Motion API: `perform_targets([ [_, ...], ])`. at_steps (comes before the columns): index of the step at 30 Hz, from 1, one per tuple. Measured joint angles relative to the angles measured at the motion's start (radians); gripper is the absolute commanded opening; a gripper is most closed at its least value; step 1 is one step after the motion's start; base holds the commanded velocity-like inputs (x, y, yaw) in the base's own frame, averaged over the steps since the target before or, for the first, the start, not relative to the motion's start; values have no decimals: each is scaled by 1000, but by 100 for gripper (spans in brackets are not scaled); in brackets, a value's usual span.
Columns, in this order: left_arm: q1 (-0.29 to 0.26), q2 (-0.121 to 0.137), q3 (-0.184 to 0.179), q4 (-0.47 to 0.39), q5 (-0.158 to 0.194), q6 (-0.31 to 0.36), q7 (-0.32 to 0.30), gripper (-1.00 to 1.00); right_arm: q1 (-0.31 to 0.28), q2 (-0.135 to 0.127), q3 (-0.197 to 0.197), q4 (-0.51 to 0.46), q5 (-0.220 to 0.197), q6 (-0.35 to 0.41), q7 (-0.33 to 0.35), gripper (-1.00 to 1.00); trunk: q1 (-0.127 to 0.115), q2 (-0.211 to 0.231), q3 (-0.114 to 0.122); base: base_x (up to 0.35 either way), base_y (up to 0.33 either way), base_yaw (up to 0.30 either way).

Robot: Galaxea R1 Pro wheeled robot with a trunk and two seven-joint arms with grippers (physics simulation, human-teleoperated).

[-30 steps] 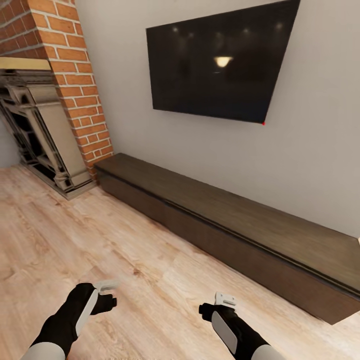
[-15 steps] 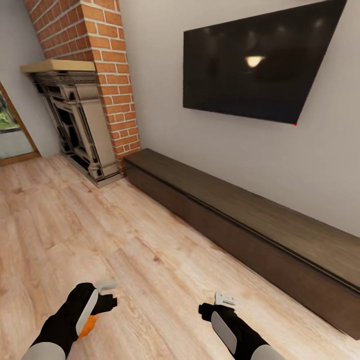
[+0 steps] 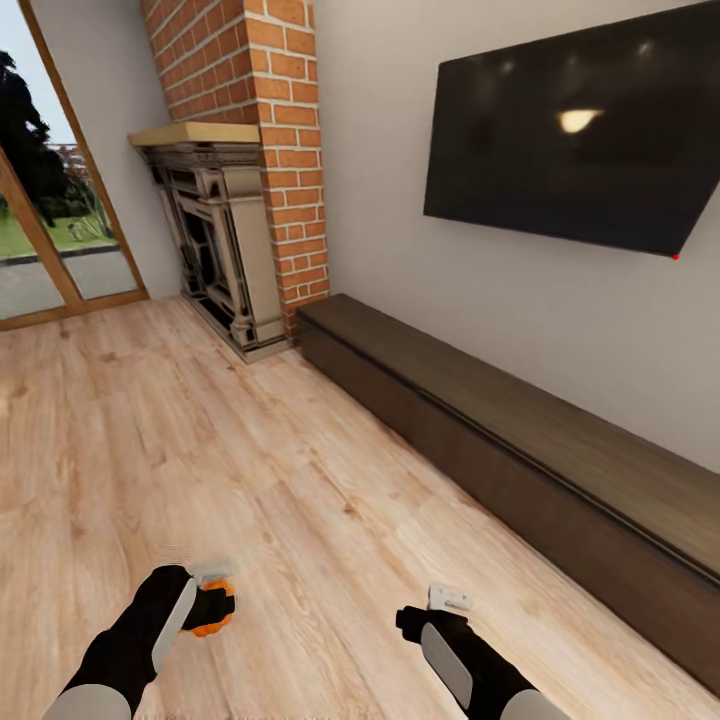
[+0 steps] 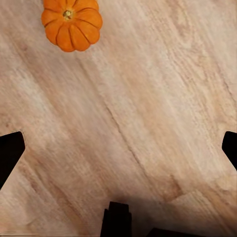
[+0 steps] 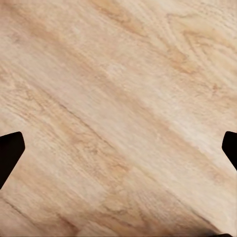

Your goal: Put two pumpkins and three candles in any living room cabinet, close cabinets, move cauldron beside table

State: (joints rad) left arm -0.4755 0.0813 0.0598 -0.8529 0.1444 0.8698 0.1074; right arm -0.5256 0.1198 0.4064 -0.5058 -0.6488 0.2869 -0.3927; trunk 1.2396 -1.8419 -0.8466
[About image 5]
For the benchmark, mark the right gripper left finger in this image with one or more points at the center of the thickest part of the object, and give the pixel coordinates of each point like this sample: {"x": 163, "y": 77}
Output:
{"x": 12, "y": 147}

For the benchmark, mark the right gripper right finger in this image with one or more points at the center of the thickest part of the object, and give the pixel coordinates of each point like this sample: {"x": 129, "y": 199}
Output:
{"x": 229, "y": 146}

